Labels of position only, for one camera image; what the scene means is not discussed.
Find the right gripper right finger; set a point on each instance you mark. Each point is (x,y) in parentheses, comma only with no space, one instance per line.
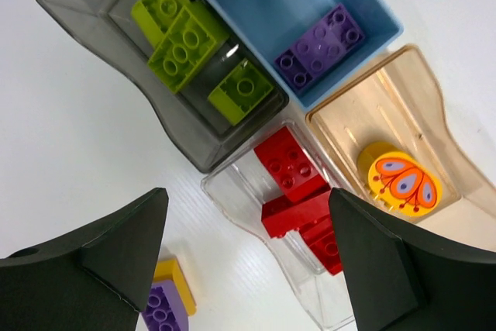
(402,277)

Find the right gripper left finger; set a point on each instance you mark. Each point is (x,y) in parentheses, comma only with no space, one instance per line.
(96,277)

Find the red rounded lego brick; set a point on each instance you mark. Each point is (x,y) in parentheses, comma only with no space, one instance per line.
(287,163)

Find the red curved lego brick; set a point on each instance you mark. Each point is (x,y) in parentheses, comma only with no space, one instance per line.
(281,215)

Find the clear container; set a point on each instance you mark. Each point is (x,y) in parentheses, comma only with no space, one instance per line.
(277,189)

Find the purple rounded lego brick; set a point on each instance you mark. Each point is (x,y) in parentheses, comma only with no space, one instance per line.
(320,49)

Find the orange translucent container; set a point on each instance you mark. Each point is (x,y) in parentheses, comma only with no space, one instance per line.
(398,100)

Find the small green lego brick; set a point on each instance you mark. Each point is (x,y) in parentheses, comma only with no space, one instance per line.
(240,92)

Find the purple yellow lego stack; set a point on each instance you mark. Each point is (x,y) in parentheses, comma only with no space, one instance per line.
(170,301)

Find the yellow rounded lego brick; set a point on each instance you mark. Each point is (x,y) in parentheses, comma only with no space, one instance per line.
(398,180)

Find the blue container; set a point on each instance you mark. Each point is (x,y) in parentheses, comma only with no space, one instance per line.
(270,27)

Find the smoky grey container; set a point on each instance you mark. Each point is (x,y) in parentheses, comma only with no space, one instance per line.
(194,125)

